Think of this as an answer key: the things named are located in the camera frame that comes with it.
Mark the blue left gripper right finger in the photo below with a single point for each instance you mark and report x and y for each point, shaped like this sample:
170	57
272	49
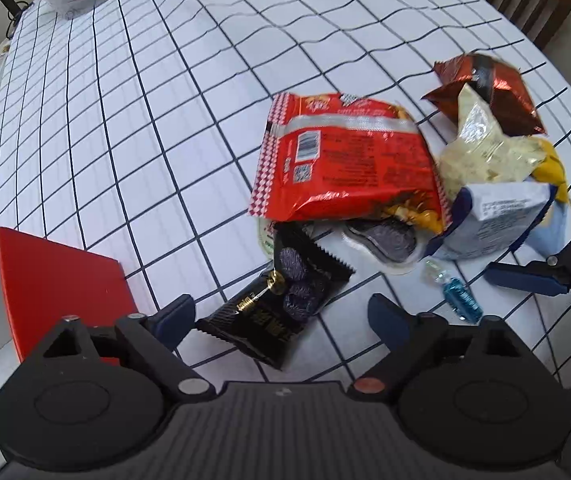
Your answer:
391	323

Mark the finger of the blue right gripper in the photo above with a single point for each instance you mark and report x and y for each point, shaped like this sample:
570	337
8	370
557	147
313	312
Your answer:
536	277

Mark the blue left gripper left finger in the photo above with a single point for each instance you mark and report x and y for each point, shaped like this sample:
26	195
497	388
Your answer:
173	323

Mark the white blue snack packet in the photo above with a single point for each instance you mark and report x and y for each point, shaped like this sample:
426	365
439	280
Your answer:
493	217

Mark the black dark snack packet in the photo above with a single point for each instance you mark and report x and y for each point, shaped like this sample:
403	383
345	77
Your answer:
267	315

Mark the yellow snack packet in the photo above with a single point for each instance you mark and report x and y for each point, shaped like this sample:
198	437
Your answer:
552	171

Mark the cream white snack packet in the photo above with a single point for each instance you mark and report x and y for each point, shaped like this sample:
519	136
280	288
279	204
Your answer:
482	153

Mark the red chips bag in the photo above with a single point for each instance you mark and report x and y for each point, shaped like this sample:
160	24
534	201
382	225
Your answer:
335	156

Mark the brown red Oreo packet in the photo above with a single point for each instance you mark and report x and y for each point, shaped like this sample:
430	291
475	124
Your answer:
498	83

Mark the blue wrapped candy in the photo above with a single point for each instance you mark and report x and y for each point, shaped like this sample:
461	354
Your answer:
455	293

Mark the clear purple snack packet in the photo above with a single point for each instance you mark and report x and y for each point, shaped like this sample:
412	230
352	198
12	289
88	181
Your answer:
395	245

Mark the green white small packet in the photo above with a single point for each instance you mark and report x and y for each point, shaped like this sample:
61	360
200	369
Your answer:
266	236

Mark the red white cardboard box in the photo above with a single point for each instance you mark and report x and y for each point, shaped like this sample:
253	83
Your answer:
68	402

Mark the grid pattern tablecloth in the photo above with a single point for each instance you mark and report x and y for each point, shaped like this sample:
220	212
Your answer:
134	130

